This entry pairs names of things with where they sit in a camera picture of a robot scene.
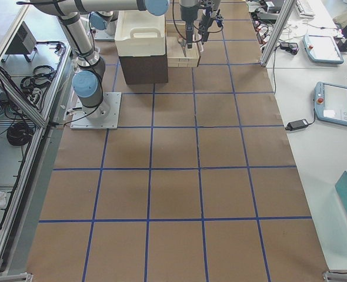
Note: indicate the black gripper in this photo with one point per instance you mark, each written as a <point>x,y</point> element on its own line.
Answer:
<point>187,21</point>
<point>205,20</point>

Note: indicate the orange handled scissors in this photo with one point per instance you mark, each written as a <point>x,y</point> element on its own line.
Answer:
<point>181,42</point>

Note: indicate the light wooden drawer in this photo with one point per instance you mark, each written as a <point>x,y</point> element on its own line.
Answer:
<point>179,57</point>

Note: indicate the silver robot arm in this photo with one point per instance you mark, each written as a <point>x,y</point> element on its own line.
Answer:
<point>87,84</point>
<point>200,16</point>

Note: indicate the white plastic tray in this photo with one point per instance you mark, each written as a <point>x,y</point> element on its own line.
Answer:
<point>139,33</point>

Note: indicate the dark wooden cabinet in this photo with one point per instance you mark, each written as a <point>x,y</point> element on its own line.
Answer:
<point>144,69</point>

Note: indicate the blue teach pendant far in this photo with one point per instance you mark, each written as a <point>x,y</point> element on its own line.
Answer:
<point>322,49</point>

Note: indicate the blue teach pendant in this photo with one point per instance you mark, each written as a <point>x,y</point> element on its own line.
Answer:
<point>322,49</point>
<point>330,103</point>

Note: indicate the black power adapter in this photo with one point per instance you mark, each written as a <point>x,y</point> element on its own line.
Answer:
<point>297,125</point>

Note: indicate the blue teach pendant near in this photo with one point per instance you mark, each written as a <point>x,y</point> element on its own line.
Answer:
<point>330,103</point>

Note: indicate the grey metal box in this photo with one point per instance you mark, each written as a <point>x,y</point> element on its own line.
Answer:
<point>23,43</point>

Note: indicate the aluminium frame post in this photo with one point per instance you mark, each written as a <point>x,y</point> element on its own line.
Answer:
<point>277,30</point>

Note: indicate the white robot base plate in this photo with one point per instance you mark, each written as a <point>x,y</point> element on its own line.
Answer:
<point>105,117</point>

